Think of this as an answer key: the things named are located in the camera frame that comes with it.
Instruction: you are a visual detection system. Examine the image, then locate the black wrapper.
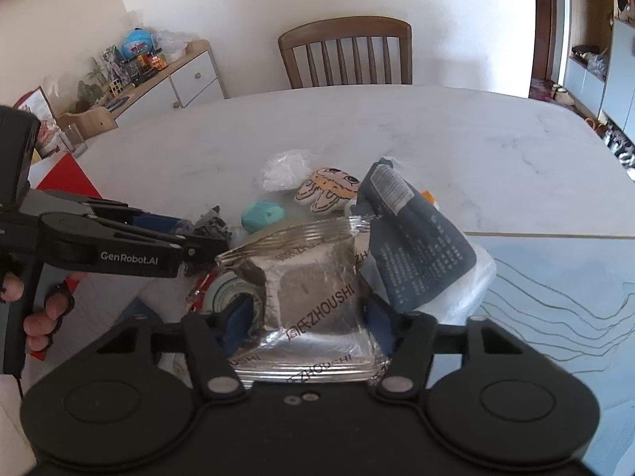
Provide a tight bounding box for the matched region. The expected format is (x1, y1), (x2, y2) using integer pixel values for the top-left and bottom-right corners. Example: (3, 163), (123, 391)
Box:
(192, 205), (232, 244)

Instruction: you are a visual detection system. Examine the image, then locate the blue globe toy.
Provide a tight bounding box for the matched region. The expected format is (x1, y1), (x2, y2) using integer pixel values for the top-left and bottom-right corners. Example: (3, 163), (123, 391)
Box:
(120, 29), (155, 61)

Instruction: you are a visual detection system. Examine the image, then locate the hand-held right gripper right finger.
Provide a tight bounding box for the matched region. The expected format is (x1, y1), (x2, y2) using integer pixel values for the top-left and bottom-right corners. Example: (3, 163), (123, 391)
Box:
(366, 294), (529, 400)

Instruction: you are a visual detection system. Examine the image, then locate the teal lump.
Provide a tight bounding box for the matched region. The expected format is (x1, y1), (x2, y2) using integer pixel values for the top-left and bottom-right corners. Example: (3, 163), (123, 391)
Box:
(241, 200), (287, 233)

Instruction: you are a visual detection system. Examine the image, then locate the pile of small toys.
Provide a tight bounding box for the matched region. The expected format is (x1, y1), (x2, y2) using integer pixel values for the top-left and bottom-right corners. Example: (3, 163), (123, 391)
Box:
(92, 46), (169, 97)

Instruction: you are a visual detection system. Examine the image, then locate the green plant in clear container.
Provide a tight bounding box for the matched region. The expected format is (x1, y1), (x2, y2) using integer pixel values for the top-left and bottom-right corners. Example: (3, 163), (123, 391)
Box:
(74, 75), (108, 111)

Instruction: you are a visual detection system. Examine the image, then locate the brown door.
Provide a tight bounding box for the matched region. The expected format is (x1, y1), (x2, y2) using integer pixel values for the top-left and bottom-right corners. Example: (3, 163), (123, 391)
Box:
(533, 0), (560, 83)

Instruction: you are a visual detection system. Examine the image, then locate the wooden desk organizer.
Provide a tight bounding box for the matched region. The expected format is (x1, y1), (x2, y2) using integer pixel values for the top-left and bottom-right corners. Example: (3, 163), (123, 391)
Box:
(56, 106), (121, 140)

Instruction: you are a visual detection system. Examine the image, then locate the red cardboard box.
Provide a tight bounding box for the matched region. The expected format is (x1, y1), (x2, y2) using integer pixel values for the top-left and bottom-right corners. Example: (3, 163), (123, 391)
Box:
(27, 153), (105, 204)

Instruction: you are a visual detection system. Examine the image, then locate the dark blue packet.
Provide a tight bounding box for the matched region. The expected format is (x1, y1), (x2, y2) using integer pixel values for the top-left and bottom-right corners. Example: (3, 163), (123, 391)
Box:
(354, 157), (478, 314)

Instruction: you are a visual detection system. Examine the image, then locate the wooden chair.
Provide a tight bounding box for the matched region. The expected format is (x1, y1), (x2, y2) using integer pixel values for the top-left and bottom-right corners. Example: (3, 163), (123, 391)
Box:
(278, 16), (414, 91)

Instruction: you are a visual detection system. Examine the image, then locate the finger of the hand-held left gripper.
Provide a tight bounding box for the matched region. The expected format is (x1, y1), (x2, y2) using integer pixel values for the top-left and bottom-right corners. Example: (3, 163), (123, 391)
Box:
(99, 225), (233, 273)
(74, 193), (195, 236)

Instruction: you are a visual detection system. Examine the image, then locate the clear crumpled wrapper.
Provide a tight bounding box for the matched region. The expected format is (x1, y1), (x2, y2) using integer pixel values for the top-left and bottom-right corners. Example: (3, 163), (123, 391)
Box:
(258, 150), (312, 193)

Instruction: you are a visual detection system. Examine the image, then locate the cream striped plush toy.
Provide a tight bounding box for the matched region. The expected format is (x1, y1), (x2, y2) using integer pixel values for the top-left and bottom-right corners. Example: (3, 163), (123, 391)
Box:
(295, 166), (361, 215)

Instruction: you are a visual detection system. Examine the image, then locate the light blue table mat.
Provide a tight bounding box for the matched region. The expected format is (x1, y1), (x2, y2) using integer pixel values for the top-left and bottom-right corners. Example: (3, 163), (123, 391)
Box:
(459, 232), (635, 459)

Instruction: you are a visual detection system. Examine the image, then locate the silver foil packet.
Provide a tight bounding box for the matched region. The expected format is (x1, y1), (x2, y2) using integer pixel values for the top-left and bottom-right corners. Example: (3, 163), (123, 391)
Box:
(216, 215), (393, 385)

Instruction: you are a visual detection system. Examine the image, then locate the clear drinking glass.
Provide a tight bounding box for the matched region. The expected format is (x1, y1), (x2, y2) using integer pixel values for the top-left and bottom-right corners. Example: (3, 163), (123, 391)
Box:
(60, 124), (89, 157)

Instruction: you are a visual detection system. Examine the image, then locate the person's left hand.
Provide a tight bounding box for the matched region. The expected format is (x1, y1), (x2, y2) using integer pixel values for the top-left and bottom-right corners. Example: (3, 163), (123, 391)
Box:
(0, 275), (76, 357)

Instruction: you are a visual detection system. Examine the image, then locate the blue-grey cabinet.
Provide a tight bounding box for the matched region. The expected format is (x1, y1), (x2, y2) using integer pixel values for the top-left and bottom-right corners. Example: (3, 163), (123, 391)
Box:
(563, 15), (635, 132)

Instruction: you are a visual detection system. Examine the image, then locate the clear plastic bag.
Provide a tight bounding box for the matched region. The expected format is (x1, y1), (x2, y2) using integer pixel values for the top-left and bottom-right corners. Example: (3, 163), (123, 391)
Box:
(151, 30), (190, 61)

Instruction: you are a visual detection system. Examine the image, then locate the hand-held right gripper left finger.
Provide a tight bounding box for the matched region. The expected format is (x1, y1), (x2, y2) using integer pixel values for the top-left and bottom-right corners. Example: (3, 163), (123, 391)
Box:
(96, 295), (264, 400)

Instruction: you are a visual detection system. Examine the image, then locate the red snack box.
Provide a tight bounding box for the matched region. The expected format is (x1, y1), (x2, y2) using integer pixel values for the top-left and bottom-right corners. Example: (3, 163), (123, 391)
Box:
(13, 86), (58, 160)

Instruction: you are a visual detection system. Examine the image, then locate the white sideboard cabinet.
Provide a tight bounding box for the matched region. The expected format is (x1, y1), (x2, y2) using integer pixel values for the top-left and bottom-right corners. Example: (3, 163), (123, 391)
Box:
(99, 40), (227, 128)

